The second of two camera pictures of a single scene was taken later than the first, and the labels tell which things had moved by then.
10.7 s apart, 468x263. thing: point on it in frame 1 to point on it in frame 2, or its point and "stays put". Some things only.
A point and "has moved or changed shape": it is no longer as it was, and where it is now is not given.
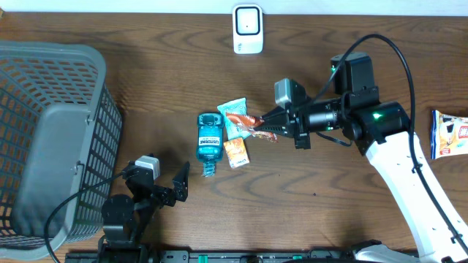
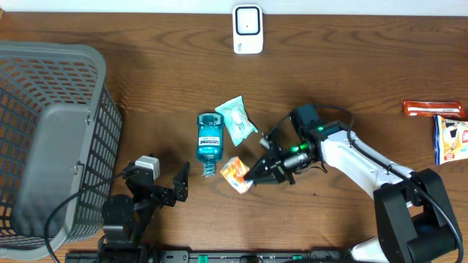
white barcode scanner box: [248, 31] stays put
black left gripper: [180, 186] stays put
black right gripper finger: [277, 120] to [264, 171]
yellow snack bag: [449, 134] has moved or changed shape
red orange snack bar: [248, 123] to [444, 109]
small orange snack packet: [237, 152] to [235, 171]
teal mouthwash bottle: [210, 141] stays put
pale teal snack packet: [238, 107] stays put
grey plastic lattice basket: [60, 136] stays put
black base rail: [209, 256] stays put
